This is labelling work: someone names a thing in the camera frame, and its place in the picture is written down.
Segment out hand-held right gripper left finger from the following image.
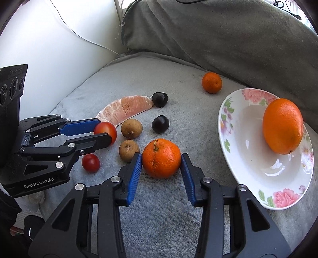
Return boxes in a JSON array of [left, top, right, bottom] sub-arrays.
[[28, 152, 143, 258]]

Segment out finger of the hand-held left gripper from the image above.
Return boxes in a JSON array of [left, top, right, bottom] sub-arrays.
[[19, 133, 112, 174], [17, 115, 101, 143]]

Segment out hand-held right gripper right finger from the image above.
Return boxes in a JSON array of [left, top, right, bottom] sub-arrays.
[[181, 153, 291, 258]]

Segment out red cherry tomato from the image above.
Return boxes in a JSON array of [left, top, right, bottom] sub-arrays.
[[82, 153, 101, 173], [94, 121, 117, 146]]

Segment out tangerine with stem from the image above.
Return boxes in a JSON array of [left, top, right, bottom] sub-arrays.
[[142, 138, 181, 179]]

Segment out peeled pink pomelo segment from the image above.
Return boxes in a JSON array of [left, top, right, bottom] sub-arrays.
[[96, 95, 153, 128]]

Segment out white floral plate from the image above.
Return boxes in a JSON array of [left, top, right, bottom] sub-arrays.
[[218, 88, 314, 211]]

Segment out brown longan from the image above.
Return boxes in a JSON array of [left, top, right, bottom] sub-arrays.
[[121, 118, 143, 139], [118, 139, 140, 163]]

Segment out dark plum lower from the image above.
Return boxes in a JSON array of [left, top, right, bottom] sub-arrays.
[[151, 115, 170, 133]]

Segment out dark plum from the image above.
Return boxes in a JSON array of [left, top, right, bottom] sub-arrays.
[[151, 115, 170, 133], [152, 92, 168, 108]]

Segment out dark plum upper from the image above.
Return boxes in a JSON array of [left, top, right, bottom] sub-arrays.
[[152, 92, 168, 108]]

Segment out small smooth tangerine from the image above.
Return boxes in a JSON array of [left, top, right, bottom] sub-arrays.
[[201, 72, 222, 94]]

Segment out light grey plush seat cover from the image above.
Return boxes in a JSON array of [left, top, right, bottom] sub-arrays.
[[37, 52, 318, 258]]

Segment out large orange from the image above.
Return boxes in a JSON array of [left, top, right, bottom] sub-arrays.
[[262, 98, 304, 155]]

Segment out dark grey plush blanket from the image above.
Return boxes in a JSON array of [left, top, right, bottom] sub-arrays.
[[122, 0, 318, 119]]

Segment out thin white cable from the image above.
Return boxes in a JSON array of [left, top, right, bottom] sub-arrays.
[[50, 0, 120, 55]]

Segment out black cable bundle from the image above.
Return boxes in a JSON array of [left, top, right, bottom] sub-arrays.
[[272, 0, 302, 20]]

